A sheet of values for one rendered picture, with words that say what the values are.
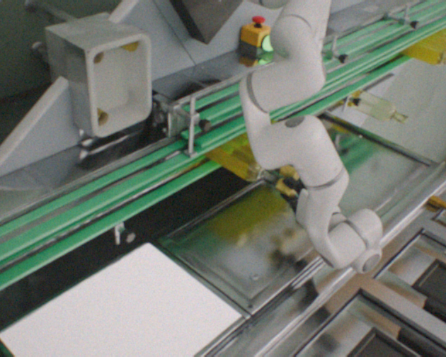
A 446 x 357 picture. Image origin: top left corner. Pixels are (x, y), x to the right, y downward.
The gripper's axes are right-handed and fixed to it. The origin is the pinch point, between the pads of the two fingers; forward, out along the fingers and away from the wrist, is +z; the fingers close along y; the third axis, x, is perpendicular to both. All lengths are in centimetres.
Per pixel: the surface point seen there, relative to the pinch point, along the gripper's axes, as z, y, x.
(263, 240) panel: -1.7, -12.6, 7.4
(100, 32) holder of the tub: 34, 33, 35
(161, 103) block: 28.6, 14.9, 21.8
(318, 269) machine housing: -15.2, -14.1, 0.1
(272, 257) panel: -7.7, -12.6, 9.1
